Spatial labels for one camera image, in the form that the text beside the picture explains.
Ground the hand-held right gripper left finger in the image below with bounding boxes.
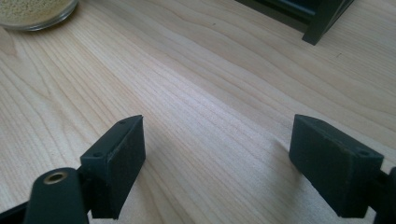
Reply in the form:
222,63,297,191
79,114,147,220

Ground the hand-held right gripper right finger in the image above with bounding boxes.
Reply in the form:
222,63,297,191
289,114,385,218

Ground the black metal stand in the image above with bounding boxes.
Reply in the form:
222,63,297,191
233,0,356,47

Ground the glass bowl of grains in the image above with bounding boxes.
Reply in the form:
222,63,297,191
0,0,79,32

